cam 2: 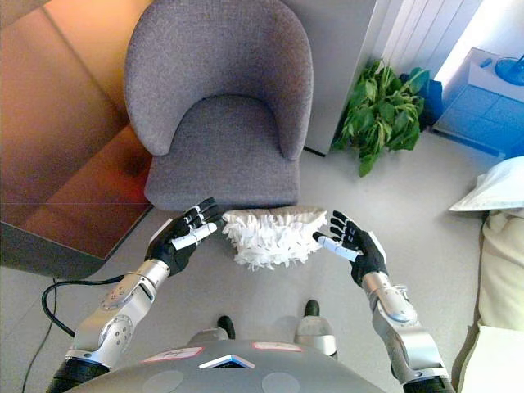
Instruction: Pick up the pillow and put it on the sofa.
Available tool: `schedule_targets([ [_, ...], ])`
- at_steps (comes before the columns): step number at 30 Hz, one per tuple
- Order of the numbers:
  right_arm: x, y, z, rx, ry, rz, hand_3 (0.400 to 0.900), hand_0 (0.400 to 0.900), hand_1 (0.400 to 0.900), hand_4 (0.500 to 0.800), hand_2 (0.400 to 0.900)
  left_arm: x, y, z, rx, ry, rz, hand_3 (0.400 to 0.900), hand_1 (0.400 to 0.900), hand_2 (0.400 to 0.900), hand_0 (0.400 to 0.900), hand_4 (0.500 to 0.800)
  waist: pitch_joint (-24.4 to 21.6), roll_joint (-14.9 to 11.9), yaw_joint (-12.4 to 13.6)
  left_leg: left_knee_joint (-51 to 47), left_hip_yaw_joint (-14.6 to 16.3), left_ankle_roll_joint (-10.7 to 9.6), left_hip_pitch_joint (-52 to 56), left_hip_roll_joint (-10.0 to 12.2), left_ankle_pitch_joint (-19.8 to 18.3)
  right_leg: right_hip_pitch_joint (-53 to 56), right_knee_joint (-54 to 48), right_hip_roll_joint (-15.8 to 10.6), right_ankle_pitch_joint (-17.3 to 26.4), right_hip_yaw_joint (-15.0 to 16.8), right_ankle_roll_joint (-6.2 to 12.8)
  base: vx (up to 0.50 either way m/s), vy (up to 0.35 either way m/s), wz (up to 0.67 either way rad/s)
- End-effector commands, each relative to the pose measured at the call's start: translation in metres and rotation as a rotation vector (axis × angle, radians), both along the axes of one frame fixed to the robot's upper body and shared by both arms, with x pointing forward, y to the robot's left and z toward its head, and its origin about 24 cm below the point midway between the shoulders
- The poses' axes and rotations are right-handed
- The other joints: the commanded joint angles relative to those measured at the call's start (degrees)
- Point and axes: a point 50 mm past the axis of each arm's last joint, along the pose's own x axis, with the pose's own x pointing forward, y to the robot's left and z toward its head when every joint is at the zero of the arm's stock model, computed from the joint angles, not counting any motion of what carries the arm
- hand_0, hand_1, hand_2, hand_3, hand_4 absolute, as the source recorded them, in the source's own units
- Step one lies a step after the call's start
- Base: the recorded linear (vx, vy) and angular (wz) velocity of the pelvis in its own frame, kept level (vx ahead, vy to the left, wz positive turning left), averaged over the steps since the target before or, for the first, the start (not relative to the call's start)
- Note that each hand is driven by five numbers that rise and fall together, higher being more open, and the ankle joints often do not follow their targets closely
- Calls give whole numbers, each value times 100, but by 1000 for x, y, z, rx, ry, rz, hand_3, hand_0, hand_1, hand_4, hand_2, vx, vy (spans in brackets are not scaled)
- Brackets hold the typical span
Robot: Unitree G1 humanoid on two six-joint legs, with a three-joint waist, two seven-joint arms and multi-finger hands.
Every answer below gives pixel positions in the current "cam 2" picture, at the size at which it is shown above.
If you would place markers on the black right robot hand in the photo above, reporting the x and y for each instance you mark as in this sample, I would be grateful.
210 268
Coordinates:
368 254

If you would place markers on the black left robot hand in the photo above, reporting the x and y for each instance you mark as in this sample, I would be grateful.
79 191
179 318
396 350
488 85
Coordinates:
168 249

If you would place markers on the white fringed pillow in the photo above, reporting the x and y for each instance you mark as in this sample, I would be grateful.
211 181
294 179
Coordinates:
274 237

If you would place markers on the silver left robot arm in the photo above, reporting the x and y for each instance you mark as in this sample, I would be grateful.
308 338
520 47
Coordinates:
118 311

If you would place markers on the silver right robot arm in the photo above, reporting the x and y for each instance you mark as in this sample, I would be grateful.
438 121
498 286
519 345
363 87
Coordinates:
405 335

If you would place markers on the plain white pillow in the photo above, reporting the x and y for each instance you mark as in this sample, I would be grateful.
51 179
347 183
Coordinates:
495 184

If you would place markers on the green leafy potted plant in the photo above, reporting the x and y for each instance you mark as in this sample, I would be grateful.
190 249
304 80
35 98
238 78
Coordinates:
380 114

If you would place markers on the grey robot torso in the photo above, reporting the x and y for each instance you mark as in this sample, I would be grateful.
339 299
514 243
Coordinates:
229 376

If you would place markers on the brown wooden cabinet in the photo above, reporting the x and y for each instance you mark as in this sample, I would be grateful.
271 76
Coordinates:
53 143

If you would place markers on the blue plant pot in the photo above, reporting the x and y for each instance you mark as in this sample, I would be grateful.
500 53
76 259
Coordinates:
433 102

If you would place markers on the white drawer unit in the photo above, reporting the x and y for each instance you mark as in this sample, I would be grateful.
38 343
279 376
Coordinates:
479 110

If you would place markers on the grey fabric armchair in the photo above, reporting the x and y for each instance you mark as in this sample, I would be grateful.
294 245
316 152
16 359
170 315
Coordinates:
221 65

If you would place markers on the white tall cabinet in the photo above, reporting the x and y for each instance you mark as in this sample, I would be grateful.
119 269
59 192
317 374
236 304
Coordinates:
340 61

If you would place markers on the small blue item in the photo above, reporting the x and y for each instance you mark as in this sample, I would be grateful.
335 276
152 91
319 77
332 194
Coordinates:
485 63

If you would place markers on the white ribbed radiator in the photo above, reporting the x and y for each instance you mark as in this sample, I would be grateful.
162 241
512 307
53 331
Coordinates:
425 28

